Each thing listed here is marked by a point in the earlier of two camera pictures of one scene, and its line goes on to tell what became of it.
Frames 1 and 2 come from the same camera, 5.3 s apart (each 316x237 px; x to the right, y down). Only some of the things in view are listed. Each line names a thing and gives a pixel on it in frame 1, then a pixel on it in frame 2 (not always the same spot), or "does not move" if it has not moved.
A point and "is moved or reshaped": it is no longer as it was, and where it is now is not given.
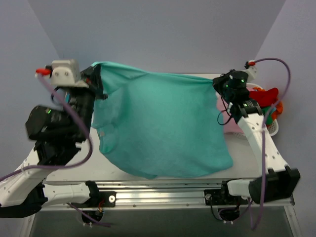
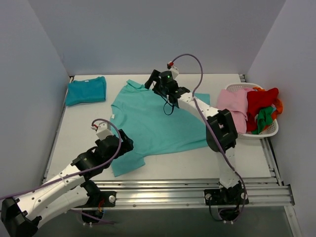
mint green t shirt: (159, 126) is moved or reshaped
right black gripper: (219, 84) → (155, 82)
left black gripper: (93, 80) → (123, 142)
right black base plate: (222, 197) does not move
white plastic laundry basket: (273, 127) does not move
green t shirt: (269, 120) does not move
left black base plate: (98, 199) does not move
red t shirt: (264, 98) does not move
